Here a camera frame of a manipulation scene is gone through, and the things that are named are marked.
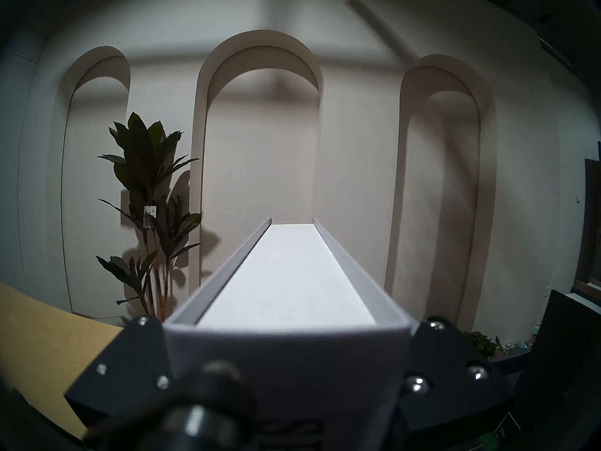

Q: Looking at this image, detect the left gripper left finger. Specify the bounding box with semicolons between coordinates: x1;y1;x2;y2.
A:
63;315;174;427

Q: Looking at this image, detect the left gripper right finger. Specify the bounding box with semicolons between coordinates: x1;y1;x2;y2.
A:
399;316;517;436

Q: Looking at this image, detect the black Crime and Punishment book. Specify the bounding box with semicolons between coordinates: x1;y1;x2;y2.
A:
516;289;601;408

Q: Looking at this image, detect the grey Special Issue book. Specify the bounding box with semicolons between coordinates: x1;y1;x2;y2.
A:
162;218;418;451

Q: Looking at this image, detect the wooden display table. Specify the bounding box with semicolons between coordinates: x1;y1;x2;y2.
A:
0;282;125;439

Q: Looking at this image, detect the small leafy green plant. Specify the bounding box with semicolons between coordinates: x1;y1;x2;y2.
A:
462;331;501;358

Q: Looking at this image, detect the dark door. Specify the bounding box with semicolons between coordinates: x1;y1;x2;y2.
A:
575;159;601;295

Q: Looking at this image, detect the tall green potted plant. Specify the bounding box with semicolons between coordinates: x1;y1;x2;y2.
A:
96;112;202;321

